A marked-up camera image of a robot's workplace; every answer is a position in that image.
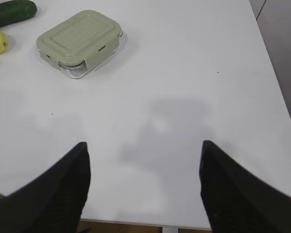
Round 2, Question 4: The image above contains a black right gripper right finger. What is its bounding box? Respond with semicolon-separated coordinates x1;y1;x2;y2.
199;140;291;233

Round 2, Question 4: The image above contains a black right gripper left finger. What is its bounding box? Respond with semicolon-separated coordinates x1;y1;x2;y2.
0;142;91;233

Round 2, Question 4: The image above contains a green lidded glass food container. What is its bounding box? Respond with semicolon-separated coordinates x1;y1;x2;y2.
36;10;123;79

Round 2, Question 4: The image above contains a dark green cucumber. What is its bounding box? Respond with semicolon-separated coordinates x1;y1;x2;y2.
0;0;37;28

